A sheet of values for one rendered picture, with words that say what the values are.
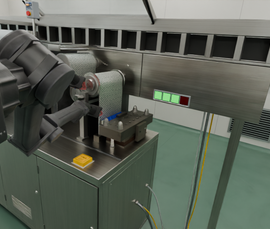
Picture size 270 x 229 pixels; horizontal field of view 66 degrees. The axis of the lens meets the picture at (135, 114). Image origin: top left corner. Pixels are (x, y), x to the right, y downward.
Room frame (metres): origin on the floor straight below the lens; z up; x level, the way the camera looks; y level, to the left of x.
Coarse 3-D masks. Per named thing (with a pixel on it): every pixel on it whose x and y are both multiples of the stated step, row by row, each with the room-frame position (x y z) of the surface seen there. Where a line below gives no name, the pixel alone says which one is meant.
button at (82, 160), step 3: (78, 156) 0.94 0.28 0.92; (81, 156) 0.94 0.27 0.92; (84, 156) 0.94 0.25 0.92; (87, 156) 0.95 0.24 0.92; (75, 159) 0.91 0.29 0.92; (78, 159) 0.91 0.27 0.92; (81, 159) 0.91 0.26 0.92; (84, 159) 0.91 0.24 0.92; (87, 159) 0.92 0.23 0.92; (90, 159) 0.93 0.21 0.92; (75, 162) 0.91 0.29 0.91; (78, 162) 0.90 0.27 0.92; (81, 162) 0.89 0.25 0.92; (84, 162) 0.89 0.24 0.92; (87, 162) 0.91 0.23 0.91; (81, 165) 0.88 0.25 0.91; (84, 165) 0.89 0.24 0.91
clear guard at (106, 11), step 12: (36, 0) 1.81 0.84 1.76; (48, 0) 1.74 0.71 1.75; (60, 0) 1.68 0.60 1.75; (72, 0) 1.62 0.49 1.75; (84, 0) 1.57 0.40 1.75; (96, 0) 1.52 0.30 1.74; (108, 0) 1.47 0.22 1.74; (120, 0) 1.43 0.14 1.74; (132, 0) 1.39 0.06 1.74; (48, 12) 1.89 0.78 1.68; (60, 12) 1.81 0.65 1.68; (72, 12) 1.75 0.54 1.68; (84, 12) 1.69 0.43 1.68; (96, 12) 1.63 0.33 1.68; (108, 12) 1.57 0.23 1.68; (120, 12) 1.52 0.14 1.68; (132, 12) 1.47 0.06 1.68; (144, 12) 1.43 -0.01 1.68
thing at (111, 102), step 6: (114, 90) 1.31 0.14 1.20; (120, 90) 1.37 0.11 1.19; (102, 96) 1.20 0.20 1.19; (108, 96) 1.25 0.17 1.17; (114, 96) 1.31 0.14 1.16; (120, 96) 1.37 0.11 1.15; (102, 102) 1.21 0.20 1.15; (108, 102) 1.26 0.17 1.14; (114, 102) 1.31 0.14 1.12; (120, 102) 1.38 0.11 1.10; (108, 108) 1.26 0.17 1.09; (114, 108) 1.31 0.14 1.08; (120, 108) 1.38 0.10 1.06; (102, 114) 1.21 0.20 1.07; (108, 114) 1.26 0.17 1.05
